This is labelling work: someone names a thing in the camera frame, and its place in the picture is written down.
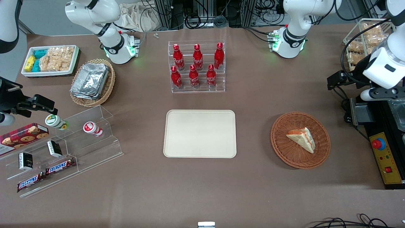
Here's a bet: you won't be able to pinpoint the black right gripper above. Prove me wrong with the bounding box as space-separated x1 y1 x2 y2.
0 77 58 115

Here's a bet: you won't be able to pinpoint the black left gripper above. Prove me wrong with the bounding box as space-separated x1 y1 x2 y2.
327 54 371 91

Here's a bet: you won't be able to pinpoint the triangular sandwich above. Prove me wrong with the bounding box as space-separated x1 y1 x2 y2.
286 127 316 154

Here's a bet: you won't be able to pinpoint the oval light wicker basket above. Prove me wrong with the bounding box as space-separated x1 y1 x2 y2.
70 58 116 108

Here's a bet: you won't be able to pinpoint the round brown wicker basket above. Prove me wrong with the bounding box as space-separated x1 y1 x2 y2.
270 111 331 170

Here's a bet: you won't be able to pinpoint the beige plastic tray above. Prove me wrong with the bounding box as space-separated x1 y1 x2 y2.
163 110 237 159

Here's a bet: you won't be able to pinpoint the green-capped yogurt bottle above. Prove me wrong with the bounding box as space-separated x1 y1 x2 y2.
45 114 69 131

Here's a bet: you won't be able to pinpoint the white rectangular snack bin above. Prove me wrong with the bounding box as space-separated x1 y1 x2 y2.
21 45 80 78

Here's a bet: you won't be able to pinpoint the red plaid cookie box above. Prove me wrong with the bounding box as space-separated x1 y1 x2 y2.
0 123 50 156

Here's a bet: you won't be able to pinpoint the grey metal plate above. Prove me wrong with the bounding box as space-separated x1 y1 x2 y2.
350 98 368 126

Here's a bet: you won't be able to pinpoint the small black white box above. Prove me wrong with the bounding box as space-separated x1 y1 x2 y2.
18 152 34 171
47 140 63 158

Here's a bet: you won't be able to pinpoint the yellow snack packet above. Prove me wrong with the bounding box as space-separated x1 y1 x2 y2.
24 55 36 72

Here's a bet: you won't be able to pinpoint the clear bag of rice crackers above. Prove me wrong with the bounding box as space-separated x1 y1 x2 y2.
39 47 75 72

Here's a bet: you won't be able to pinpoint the stacked aluminium foil trays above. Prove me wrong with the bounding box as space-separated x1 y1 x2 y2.
71 63 110 100

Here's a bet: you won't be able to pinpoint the red-capped yogurt bottle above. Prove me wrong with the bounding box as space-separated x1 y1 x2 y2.
83 122 103 137

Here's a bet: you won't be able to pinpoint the snickers chocolate bar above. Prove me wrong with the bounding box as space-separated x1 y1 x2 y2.
45 157 77 176
16 173 47 193

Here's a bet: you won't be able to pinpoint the clear acrylic step display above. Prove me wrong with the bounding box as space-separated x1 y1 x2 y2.
0 105 124 199

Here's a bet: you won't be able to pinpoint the clear metal pan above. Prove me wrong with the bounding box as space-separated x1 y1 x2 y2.
387 99 405 132

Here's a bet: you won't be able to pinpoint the black yellow control box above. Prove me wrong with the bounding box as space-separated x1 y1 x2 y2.
349 95 405 190

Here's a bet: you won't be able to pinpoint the clear acrylic bottle rack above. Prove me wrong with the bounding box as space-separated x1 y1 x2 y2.
167 40 226 93

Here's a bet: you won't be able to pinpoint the red cola bottle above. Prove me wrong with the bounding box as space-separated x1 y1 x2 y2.
171 66 183 89
189 65 200 89
214 42 225 70
193 44 204 71
206 64 217 88
173 44 185 71

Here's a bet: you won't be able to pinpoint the beige cloth bag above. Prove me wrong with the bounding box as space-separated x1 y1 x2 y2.
120 3 160 32

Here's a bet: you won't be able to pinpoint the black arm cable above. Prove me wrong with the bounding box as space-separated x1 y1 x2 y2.
340 17 393 76

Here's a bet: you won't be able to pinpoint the black table cable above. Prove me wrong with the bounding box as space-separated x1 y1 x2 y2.
332 86 370 141

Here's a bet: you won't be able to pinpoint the white wire basket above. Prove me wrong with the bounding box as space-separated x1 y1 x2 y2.
343 18 396 72

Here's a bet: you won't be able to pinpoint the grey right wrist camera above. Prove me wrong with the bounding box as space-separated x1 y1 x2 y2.
0 112 16 126

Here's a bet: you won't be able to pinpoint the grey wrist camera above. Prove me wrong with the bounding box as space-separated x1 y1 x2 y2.
360 87 405 102
0 112 16 126

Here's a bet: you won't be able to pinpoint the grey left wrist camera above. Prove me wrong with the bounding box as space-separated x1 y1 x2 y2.
360 87 405 102

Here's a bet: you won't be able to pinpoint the black floor cables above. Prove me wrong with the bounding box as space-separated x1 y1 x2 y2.
308 213 405 228

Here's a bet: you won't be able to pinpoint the black background cable bundle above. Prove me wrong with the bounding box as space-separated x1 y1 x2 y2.
139 0 285 30

